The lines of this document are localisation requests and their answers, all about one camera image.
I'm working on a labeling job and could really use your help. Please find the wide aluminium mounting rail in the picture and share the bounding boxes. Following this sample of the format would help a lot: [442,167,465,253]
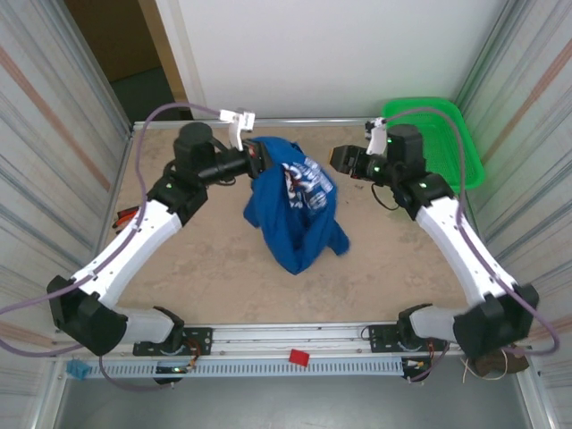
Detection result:
[51,319,535,358]

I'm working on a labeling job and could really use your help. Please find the brown cardboard box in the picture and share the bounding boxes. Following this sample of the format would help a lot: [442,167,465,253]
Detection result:
[64,0,163,84]

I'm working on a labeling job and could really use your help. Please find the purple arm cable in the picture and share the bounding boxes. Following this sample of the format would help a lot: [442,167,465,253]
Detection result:
[383,106,561,384]
[0,102,224,393]

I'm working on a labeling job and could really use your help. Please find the blue printed t-shirt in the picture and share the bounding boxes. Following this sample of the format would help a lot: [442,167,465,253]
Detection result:
[242,136,352,276]

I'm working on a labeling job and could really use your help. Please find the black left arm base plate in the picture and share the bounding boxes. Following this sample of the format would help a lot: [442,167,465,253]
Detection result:
[132,327,214,358]

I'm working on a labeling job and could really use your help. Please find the thin black cable loop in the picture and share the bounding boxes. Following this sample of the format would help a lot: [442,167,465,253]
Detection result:
[370,182,403,211]

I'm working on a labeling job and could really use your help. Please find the thin aluminium table edge rail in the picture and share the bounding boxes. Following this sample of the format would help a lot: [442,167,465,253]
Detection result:
[131,116,385,131]

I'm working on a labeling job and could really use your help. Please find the slotted pale cable duct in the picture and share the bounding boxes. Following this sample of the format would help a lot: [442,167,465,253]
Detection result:
[84,358,406,380]

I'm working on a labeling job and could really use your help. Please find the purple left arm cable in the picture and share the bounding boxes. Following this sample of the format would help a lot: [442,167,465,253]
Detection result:
[0,102,224,393]

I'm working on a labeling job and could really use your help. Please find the brown cloth pouch with string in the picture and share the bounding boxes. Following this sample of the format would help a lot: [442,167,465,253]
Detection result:
[464,350,532,382]

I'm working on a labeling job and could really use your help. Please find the orange-handled pliers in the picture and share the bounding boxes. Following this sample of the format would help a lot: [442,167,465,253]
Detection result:
[114,207,140,233]

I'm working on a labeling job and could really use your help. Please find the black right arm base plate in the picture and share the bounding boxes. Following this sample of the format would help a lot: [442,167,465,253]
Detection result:
[366,322,450,354]

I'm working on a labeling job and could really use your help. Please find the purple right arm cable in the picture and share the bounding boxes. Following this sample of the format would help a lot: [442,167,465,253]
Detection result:
[383,106,561,384]

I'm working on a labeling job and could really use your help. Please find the green plastic basket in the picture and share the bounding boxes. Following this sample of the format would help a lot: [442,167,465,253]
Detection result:
[381,97,487,196]

